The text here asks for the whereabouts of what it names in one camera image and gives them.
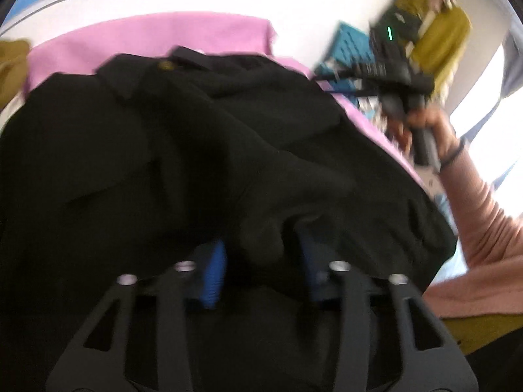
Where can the grey blue curtain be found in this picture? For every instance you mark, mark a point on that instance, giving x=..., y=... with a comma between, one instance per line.
x=512, y=65

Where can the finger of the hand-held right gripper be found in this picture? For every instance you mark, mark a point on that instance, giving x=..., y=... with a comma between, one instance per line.
x=339, y=74
x=351, y=90

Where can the pink blanket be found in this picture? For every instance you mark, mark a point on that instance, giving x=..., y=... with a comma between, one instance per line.
x=163, y=36

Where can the person's right hand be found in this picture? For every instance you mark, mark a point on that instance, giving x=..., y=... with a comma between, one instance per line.
x=437, y=126

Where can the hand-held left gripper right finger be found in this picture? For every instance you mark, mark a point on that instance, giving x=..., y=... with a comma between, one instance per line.
x=310, y=271

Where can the person's body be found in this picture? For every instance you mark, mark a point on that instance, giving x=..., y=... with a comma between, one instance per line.
x=482, y=298

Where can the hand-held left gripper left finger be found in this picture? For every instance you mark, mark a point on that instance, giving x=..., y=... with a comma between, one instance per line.
x=212, y=277

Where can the mustard brown garment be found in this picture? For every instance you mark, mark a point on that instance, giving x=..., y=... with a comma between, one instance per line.
x=12, y=69

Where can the blue plastic crate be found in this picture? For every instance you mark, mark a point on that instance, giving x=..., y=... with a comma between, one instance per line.
x=347, y=45

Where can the light blue cloth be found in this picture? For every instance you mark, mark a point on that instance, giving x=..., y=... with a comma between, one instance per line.
x=447, y=216

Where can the hanging mustard clothing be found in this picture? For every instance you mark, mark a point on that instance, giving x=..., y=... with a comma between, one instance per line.
x=443, y=36

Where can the person's right forearm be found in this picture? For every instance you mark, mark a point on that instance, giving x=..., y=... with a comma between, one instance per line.
x=482, y=212

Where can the dark wrist band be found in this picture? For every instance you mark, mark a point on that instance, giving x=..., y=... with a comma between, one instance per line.
x=454, y=156

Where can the black garment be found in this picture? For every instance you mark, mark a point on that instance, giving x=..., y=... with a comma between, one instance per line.
x=184, y=151

